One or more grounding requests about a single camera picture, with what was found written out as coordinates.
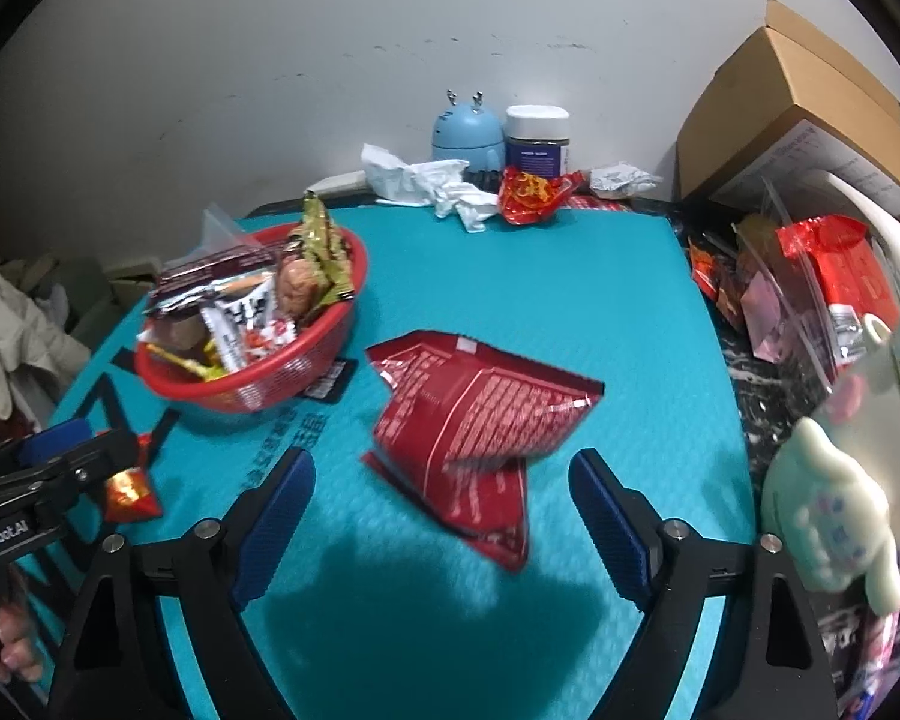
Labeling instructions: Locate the yellow snack packet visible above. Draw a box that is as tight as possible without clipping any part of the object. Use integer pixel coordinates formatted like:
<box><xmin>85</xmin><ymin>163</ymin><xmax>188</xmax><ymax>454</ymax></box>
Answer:
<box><xmin>146</xmin><ymin>343</ymin><xmax>227</xmax><ymax>382</ymax></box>

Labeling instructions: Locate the white peanut snack packet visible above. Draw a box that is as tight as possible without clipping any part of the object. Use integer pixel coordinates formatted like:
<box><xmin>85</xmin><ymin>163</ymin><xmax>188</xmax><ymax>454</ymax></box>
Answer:
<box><xmin>199</xmin><ymin>289</ymin><xmax>297</xmax><ymax>374</ymax></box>

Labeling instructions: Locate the silver white snack packet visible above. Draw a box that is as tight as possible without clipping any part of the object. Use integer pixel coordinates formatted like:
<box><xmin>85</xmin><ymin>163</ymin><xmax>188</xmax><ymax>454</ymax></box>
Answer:
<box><xmin>146</xmin><ymin>270</ymin><xmax>272</xmax><ymax>317</ymax></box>

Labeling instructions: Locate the dark brown chocolate packet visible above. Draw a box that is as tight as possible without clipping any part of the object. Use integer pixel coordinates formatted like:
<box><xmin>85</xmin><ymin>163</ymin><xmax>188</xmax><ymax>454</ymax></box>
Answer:
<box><xmin>149</xmin><ymin>245</ymin><xmax>274</xmax><ymax>307</ymax></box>

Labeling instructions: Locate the gold red snack bag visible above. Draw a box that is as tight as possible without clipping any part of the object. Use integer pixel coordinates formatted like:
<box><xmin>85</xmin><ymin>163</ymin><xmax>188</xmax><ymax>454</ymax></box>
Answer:
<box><xmin>276</xmin><ymin>192</ymin><xmax>356</xmax><ymax>328</ymax></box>

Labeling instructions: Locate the person's left hand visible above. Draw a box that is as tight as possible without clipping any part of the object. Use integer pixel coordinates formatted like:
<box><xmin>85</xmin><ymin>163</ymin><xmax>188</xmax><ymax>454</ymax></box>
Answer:
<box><xmin>0</xmin><ymin>583</ymin><xmax>45</xmax><ymax>686</ymax></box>

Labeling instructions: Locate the small red orange snack packet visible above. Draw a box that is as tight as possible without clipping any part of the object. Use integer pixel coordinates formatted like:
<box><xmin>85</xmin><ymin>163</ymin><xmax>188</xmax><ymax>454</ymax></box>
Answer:
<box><xmin>103</xmin><ymin>434</ymin><xmax>164</xmax><ymax>523</ymax></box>

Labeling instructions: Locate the white cloth pile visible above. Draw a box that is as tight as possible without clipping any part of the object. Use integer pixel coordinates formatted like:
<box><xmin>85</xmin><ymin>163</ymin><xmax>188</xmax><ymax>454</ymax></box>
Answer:
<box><xmin>0</xmin><ymin>273</ymin><xmax>91</xmax><ymax>421</ymax></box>

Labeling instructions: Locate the white plush toy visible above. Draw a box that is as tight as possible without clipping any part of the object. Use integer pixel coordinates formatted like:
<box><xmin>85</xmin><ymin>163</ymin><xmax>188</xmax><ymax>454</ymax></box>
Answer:
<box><xmin>761</xmin><ymin>418</ymin><xmax>900</xmax><ymax>616</ymax></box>

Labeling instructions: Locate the red plastic basket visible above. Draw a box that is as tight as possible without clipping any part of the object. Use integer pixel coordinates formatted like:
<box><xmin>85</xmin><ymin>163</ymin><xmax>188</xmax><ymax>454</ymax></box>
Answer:
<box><xmin>136</xmin><ymin>220</ymin><xmax>367</xmax><ymax>413</ymax></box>

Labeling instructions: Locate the clear plastic bag with pastry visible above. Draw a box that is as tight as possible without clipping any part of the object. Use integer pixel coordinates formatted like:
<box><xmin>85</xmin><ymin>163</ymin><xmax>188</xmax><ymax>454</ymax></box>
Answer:
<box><xmin>199</xmin><ymin>203</ymin><xmax>261</xmax><ymax>255</ymax></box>

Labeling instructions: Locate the teal foam mat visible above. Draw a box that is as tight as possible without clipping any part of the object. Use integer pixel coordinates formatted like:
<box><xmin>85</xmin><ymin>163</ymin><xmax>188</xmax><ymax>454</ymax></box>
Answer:
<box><xmin>14</xmin><ymin>205</ymin><xmax>760</xmax><ymax>720</ymax></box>

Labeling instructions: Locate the large dark red snack bag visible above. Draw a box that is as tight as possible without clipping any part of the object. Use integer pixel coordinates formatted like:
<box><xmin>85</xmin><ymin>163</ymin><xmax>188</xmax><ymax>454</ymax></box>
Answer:
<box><xmin>362</xmin><ymin>330</ymin><xmax>605</xmax><ymax>572</ymax></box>

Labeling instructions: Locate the white flat device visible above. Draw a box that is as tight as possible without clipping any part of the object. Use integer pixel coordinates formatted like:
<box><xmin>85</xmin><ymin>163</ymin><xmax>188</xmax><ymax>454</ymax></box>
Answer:
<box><xmin>307</xmin><ymin>169</ymin><xmax>368</xmax><ymax>200</ymax></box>

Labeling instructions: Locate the red packet in clear bag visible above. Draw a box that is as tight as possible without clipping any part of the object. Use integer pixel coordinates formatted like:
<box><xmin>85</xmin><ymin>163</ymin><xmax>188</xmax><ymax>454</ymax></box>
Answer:
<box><xmin>775</xmin><ymin>215</ymin><xmax>900</xmax><ymax>367</ymax></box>

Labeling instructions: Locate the crumpled white tissue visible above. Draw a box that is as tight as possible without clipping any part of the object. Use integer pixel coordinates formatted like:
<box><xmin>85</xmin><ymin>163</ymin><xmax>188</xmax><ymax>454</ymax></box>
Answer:
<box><xmin>361</xmin><ymin>143</ymin><xmax>499</xmax><ymax>232</ymax></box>

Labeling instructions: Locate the blue round humidifier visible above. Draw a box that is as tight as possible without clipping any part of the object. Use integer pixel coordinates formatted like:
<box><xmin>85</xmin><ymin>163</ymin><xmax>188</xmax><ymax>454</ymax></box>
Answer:
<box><xmin>430</xmin><ymin>89</ymin><xmax>505</xmax><ymax>174</ymax></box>

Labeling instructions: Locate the red yellow crumpled wrapper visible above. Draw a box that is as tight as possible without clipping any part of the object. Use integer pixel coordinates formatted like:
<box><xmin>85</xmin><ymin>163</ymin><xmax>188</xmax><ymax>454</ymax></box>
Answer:
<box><xmin>497</xmin><ymin>166</ymin><xmax>585</xmax><ymax>226</ymax></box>

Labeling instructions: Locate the small white crumpled wrapper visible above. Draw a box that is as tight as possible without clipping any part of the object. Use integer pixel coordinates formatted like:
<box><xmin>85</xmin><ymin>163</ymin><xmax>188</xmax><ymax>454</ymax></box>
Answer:
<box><xmin>589</xmin><ymin>163</ymin><xmax>663</xmax><ymax>200</ymax></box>

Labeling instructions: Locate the white-lidded dark jar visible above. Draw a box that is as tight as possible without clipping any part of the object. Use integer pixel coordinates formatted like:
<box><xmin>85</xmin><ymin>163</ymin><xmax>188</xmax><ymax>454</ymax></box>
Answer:
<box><xmin>504</xmin><ymin>104</ymin><xmax>571</xmax><ymax>179</ymax></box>

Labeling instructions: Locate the brown cardboard box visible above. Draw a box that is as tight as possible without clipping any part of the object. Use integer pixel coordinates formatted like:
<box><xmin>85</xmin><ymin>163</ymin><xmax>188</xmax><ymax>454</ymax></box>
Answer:
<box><xmin>676</xmin><ymin>0</ymin><xmax>900</xmax><ymax>219</ymax></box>

